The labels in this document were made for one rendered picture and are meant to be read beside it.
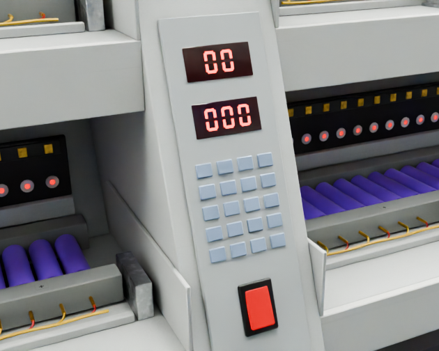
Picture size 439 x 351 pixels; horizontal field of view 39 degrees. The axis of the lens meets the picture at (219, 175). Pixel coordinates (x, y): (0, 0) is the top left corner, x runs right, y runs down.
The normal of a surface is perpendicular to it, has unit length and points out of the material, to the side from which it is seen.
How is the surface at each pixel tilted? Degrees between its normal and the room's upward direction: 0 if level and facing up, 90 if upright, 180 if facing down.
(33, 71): 110
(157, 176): 90
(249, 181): 90
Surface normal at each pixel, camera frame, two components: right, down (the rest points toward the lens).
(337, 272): -0.02, -0.93
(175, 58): 0.38, -0.01
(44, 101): 0.41, 0.33
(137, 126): -0.91, 0.17
